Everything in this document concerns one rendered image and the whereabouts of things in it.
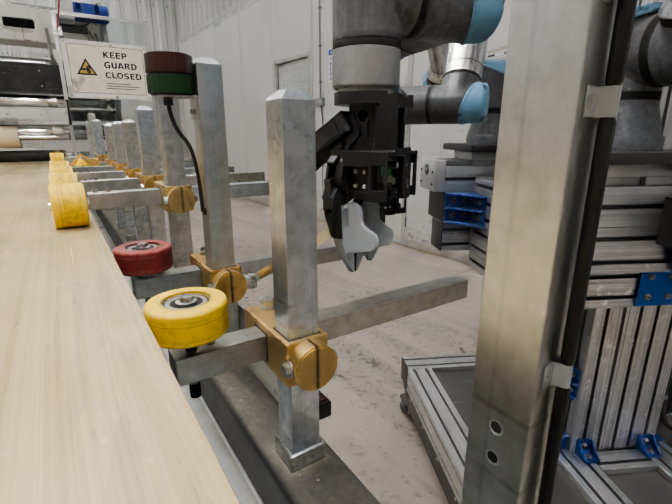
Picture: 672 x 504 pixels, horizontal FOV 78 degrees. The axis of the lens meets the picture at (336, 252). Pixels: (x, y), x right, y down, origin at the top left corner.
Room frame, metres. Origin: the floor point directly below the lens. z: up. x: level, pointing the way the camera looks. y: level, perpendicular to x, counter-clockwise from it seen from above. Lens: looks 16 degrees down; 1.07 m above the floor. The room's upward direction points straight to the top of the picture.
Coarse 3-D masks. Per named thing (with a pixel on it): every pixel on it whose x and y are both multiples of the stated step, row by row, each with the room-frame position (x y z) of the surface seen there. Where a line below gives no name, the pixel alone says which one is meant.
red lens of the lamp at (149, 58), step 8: (144, 56) 0.58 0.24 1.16; (152, 56) 0.57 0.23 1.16; (160, 56) 0.57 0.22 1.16; (168, 56) 0.57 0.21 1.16; (176, 56) 0.58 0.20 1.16; (184, 56) 0.58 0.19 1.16; (144, 64) 0.59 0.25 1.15; (152, 64) 0.57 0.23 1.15; (160, 64) 0.57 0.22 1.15; (168, 64) 0.57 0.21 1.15; (176, 64) 0.57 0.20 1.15; (184, 64) 0.58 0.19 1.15; (192, 64) 0.60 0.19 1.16; (184, 72) 0.58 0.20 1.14; (192, 72) 0.60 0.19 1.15
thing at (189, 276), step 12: (324, 252) 0.76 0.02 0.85; (336, 252) 0.77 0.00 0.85; (240, 264) 0.67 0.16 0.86; (252, 264) 0.68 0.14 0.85; (264, 264) 0.69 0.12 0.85; (132, 276) 0.60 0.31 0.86; (156, 276) 0.60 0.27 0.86; (168, 276) 0.60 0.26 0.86; (180, 276) 0.61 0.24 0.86; (192, 276) 0.62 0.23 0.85; (132, 288) 0.60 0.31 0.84; (144, 288) 0.58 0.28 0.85; (156, 288) 0.59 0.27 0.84; (168, 288) 0.60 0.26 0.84
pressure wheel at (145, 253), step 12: (144, 240) 0.63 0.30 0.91; (156, 240) 0.63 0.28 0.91; (120, 252) 0.57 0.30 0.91; (132, 252) 0.57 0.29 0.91; (144, 252) 0.57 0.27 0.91; (156, 252) 0.58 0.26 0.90; (168, 252) 0.60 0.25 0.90; (120, 264) 0.57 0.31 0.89; (132, 264) 0.56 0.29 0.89; (144, 264) 0.57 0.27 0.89; (156, 264) 0.57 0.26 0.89; (168, 264) 0.59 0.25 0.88; (144, 276) 0.59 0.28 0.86
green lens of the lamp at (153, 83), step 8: (152, 80) 0.57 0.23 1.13; (160, 80) 0.57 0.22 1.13; (168, 80) 0.57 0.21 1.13; (176, 80) 0.57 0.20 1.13; (184, 80) 0.58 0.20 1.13; (192, 80) 0.60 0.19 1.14; (152, 88) 0.57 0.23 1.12; (160, 88) 0.57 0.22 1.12; (168, 88) 0.57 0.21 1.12; (176, 88) 0.57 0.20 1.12; (184, 88) 0.58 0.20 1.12; (192, 88) 0.59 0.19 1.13
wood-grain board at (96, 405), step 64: (0, 192) 1.24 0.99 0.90; (0, 256) 0.57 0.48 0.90; (64, 256) 0.57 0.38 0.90; (0, 320) 0.36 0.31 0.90; (64, 320) 0.36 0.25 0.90; (128, 320) 0.36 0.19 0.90; (0, 384) 0.25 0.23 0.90; (64, 384) 0.25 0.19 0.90; (128, 384) 0.25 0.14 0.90; (0, 448) 0.19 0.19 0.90; (64, 448) 0.19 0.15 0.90; (128, 448) 0.19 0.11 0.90; (192, 448) 0.19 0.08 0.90
